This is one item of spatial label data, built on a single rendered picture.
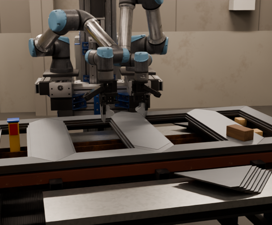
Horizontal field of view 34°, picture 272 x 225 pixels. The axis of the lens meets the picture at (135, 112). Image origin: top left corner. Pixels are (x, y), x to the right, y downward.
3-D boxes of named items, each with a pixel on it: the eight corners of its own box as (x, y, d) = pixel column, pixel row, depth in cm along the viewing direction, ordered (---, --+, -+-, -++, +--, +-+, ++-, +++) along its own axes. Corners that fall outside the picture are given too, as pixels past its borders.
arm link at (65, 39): (73, 56, 287) (72, 35, 284) (53, 57, 280) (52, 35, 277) (65, 54, 297) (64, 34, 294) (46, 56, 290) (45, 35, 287)
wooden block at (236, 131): (253, 139, 206) (254, 129, 205) (244, 141, 203) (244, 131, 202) (235, 133, 216) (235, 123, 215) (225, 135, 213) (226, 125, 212)
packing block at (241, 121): (246, 126, 257) (247, 119, 257) (238, 126, 256) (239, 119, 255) (241, 123, 263) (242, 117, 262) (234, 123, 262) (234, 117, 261)
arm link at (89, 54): (103, 63, 229) (114, 65, 220) (83, 65, 223) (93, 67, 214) (102, 48, 227) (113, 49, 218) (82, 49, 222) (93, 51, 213)
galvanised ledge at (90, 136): (250, 133, 287) (251, 128, 287) (45, 149, 257) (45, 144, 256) (236, 125, 306) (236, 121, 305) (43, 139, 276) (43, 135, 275)
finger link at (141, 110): (136, 118, 248) (136, 102, 246) (146, 117, 250) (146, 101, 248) (137, 119, 246) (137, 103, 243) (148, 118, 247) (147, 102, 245)
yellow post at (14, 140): (20, 158, 232) (18, 122, 228) (10, 159, 231) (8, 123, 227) (20, 155, 237) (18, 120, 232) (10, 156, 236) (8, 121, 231)
